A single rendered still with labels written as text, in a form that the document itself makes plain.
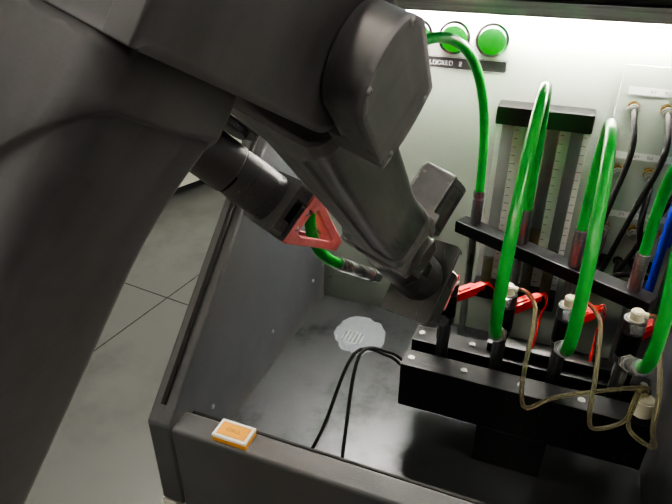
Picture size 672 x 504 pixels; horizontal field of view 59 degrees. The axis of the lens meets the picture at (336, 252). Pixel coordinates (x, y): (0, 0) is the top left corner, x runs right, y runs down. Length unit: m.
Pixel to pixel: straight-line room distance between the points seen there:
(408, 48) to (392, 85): 0.01
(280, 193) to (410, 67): 0.45
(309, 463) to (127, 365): 1.78
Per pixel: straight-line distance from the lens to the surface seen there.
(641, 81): 1.02
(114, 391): 2.42
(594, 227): 0.66
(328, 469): 0.79
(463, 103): 1.04
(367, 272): 0.81
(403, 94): 0.22
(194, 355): 0.87
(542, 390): 0.89
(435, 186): 0.63
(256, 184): 0.64
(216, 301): 0.88
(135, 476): 2.11
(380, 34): 0.19
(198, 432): 0.85
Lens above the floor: 1.56
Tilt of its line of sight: 30 degrees down
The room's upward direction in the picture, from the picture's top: straight up
